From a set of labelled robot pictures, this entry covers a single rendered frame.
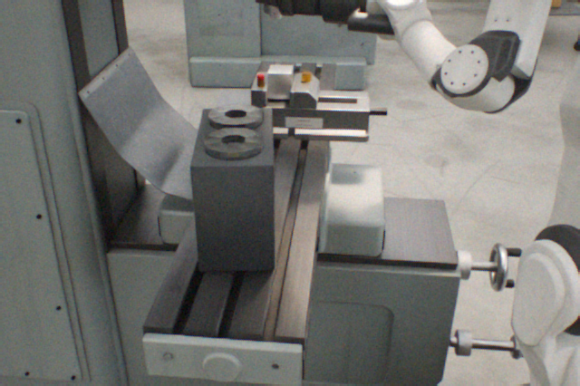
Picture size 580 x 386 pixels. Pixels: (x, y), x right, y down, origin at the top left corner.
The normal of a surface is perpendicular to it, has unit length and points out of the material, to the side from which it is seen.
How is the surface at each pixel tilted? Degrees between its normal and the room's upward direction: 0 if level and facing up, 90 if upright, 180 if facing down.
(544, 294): 90
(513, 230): 0
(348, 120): 90
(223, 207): 90
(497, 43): 59
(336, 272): 90
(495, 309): 0
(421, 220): 0
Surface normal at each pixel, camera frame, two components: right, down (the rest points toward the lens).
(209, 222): 0.04, 0.51
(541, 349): -0.96, 0.14
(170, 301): 0.00, -0.86
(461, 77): -0.66, -0.17
